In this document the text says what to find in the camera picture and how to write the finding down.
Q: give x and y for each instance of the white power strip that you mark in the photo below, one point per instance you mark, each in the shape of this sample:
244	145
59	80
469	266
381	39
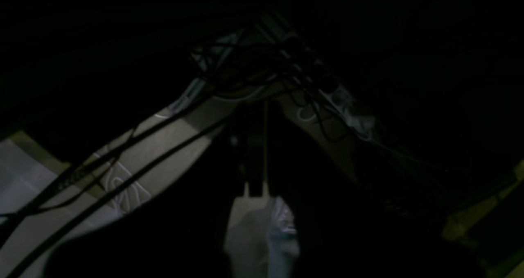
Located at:
362	123

